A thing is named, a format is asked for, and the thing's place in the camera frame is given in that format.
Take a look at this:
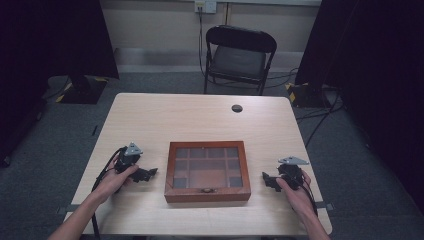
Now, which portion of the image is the person's right hand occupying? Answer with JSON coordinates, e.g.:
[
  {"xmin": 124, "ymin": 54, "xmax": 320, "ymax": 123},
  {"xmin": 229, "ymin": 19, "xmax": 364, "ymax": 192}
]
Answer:
[{"xmin": 275, "ymin": 169, "xmax": 316, "ymax": 217}]

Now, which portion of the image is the right hand-held gripper cable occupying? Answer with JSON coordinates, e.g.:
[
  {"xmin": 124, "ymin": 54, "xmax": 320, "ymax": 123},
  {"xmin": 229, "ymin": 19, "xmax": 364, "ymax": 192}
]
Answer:
[{"xmin": 299, "ymin": 170, "xmax": 320, "ymax": 218}]

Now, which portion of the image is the black stand base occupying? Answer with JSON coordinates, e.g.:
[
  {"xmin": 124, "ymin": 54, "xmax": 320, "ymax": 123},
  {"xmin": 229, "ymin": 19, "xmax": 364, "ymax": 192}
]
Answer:
[
  {"xmin": 58, "ymin": 73, "xmax": 109, "ymax": 105},
  {"xmin": 285, "ymin": 81, "xmax": 334, "ymax": 109}
]

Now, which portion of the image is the person's left hand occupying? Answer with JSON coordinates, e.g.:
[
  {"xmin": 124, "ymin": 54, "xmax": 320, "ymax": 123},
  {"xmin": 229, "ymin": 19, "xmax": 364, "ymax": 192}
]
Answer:
[{"xmin": 95, "ymin": 155, "xmax": 140, "ymax": 203}]

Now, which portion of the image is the hand-held gripper cable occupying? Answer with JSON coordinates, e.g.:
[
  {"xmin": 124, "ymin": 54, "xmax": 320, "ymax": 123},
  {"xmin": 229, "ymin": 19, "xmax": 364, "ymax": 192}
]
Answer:
[
  {"xmin": 299, "ymin": 170, "xmax": 320, "ymax": 218},
  {"xmin": 90, "ymin": 146, "xmax": 129, "ymax": 240}
]

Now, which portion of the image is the black curtain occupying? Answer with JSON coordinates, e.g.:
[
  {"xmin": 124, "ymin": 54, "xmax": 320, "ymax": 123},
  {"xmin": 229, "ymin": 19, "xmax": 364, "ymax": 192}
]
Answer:
[
  {"xmin": 294, "ymin": 0, "xmax": 424, "ymax": 214},
  {"xmin": 0, "ymin": 0, "xmax": 120, "ymax": 168}
]

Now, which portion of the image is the black floor cable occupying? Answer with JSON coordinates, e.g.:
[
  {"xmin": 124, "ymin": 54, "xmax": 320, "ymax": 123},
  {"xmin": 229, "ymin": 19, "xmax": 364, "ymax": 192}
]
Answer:
[{"xmin": 266, "ymin": 66, "xmax": 348, "ymax": 149}]

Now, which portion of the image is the white wall socket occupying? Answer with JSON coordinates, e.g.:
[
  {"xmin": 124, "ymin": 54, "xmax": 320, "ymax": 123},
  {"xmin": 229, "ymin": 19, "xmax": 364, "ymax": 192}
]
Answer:
[{"xmin": 194, "ymin": 0, "xmax": 218, "ymax": 15}]

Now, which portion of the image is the black folding chair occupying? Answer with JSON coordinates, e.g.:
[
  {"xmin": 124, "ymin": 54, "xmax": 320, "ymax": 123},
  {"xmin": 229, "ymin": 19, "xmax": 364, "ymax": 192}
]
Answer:
[{"xmin": 203, "ymin": 24, "xmax": 278, "ymax": 97}]

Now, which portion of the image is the grey table edge bracket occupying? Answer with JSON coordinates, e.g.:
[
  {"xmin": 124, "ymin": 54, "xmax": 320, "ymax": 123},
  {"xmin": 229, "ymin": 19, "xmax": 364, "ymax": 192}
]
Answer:
[
  {"xmin": 314, "ymin": 201, "xmax": 335, "ymax": 212},
  {"xmin": 55, "ymin": 203, "xmax": 82, "ymax": 215}
]

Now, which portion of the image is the black wall socket cable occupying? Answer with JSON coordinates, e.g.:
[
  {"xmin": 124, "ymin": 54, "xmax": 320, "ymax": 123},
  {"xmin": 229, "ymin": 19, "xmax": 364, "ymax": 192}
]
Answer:
[{"xmin": 197, "ymin": 6, "xmax": 206, "ymax": 77}]

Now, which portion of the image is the left hand-held gripper cable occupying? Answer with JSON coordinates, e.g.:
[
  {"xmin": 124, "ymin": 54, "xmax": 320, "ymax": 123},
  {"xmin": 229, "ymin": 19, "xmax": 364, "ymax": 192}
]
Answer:
[{"xmin": 90, "ymin": 146, "xmax": 129, "ymax": 240}]

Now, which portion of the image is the wooden box with glass lid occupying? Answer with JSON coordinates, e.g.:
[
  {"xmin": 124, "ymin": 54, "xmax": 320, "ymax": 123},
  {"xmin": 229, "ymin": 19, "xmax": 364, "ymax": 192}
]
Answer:
[{"xmin": 163, "ymin": 140, "xmax": 252, "ymax": 204}]

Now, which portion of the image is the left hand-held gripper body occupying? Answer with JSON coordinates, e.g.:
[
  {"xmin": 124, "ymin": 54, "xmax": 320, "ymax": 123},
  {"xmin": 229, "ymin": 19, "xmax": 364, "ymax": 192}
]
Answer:
[{"xmin": 114, "ymin": 141, "xmax": 144, "ymax": 175}]

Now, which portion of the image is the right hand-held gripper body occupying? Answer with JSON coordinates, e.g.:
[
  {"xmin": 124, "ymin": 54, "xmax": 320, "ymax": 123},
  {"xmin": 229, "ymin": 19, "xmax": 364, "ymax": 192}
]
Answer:
[{"xmin": 277, "ymin": 156, "xmax": 310, "ymax": 192}]

